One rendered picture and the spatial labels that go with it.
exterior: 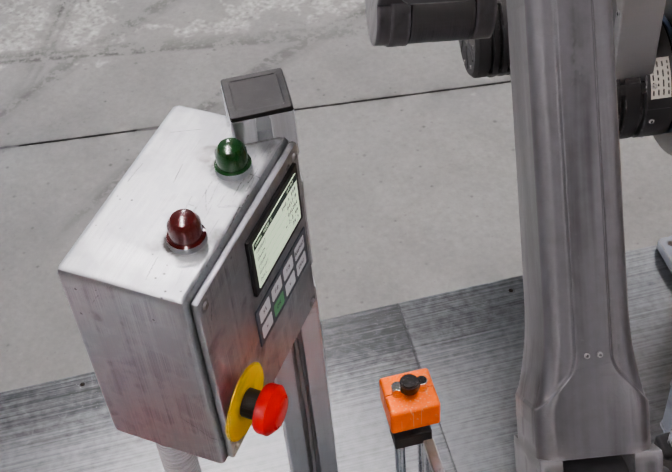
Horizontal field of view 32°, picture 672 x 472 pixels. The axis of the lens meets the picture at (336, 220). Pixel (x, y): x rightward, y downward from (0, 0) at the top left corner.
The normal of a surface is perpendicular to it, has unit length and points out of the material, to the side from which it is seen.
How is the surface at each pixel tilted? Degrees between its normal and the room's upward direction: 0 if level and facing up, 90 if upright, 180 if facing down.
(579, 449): 48
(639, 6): 90
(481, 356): 0
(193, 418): 90
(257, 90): 0
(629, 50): 90
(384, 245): 0
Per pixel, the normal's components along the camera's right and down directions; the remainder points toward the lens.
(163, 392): -0.37, 0.69
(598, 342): 0.10, 0.07
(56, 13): -0.07, -0.69
